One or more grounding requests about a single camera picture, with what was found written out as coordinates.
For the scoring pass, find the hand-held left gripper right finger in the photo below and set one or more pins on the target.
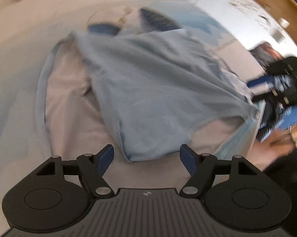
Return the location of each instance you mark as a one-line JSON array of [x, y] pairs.
[[188, 160]]

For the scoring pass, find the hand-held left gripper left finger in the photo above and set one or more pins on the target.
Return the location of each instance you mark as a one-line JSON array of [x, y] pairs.
[[106, 160]]

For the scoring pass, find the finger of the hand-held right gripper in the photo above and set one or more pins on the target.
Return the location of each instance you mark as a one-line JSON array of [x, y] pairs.
[[263, 97], [259, 81]]

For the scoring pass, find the light blue t-shirt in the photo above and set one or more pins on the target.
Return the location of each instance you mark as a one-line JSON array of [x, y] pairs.
[[151, 91]]

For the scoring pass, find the dark floral garment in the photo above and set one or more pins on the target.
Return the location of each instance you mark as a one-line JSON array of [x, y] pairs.
[[272, 126]]

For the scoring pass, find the light pink garment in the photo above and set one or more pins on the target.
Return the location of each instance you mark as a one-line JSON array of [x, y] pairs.
[[277, 143]]

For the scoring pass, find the white cabinet with stickers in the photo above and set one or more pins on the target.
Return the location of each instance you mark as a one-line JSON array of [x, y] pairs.
[[240, 17]]

